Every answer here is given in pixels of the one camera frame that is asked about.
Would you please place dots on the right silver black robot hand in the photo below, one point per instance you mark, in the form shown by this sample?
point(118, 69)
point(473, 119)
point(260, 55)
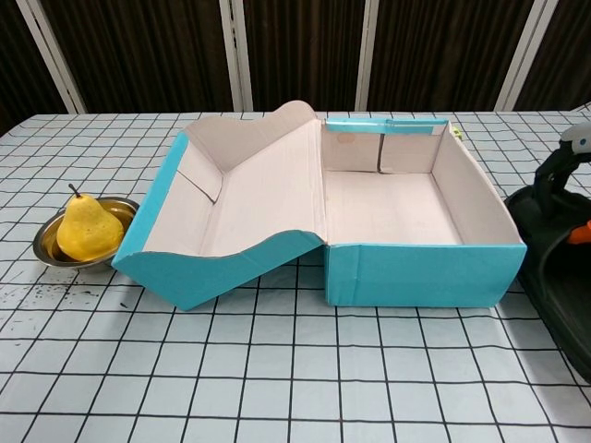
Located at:
point(577, 138)

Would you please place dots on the black rubber slipper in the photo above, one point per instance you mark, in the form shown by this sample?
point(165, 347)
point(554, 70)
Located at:
point(554, 258)

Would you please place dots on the light blue shoe box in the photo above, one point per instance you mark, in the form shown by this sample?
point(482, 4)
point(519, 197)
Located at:
point(258, 221)

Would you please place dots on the white black checkered tablecloth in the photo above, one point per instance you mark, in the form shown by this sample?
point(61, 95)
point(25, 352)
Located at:
point(277, 369)

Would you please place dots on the yellow pear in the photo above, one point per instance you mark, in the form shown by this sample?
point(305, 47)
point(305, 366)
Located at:
point(90, 226)

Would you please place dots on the steel bowl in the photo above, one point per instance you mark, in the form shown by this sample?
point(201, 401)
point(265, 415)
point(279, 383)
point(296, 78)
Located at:
point(46, 251)

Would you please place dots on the white partition frame post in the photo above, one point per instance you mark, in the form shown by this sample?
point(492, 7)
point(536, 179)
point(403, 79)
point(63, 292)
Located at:
point(53, 51)
point(522, 51)
point(375, 51)
point(235, 51)

